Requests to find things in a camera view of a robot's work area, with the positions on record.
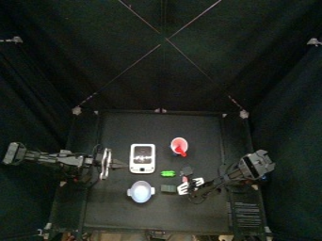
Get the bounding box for grey table corner bracket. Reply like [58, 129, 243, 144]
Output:
[36, 221, 54, 240]
[263, 226, 274, 241]

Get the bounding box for white block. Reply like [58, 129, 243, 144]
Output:
[161, 184, 178, 194]

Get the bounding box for round container blue lid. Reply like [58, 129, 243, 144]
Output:
[126, 180, 157, 204]

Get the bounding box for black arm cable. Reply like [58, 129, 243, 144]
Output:
[187, 187, 219, 205]
[88, 142, 104, 158]

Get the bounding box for white toy phone dark screen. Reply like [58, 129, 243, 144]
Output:
[129, 143, 158, 174]

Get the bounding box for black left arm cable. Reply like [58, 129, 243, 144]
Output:
[88, 142, 104, 158]

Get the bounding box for red toy cup blue base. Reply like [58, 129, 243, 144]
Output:
[169, 137, 190, 158]

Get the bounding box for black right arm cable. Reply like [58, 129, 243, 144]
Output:
[187, 187, 219, 205]

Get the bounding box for white text label sticker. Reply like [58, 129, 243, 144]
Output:
[233, 201, 263, 230]

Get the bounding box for thin diagonal frame string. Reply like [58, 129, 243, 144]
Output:
[118, 0, 246, 111]
[76, 0, 223, 107]

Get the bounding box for bright green toy piece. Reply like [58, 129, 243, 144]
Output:
[161, 169, 178, 178]

